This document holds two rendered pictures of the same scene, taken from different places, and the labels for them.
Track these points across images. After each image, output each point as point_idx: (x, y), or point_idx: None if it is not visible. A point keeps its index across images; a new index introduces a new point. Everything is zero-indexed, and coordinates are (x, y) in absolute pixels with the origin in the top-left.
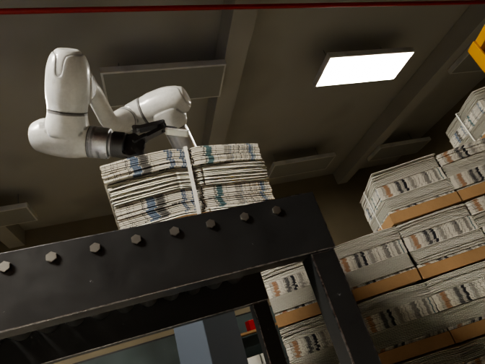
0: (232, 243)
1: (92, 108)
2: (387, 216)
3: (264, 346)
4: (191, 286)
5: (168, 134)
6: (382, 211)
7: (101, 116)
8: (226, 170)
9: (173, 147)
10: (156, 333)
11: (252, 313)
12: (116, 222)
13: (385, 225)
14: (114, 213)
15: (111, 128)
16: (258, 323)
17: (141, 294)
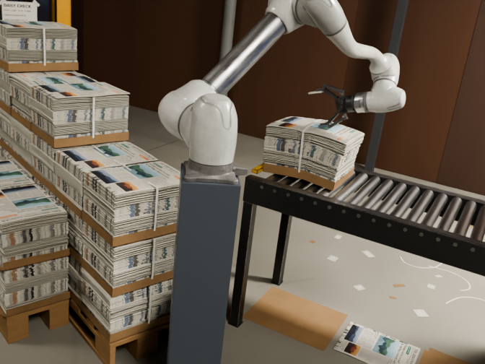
0: None
1: (369, 56)
2: (124, 132)
3: (254, 224)
4: None
5: (320, 92)
6: (112, 124)
7: (361, 58)
8: None
9: (273, 43)
10: (310, 222)
11: (253, 208)
12: (346, 152)
13: (106, 136)
14: (351, 151)
15: (349, 56)
16: (255, 212)
17: None
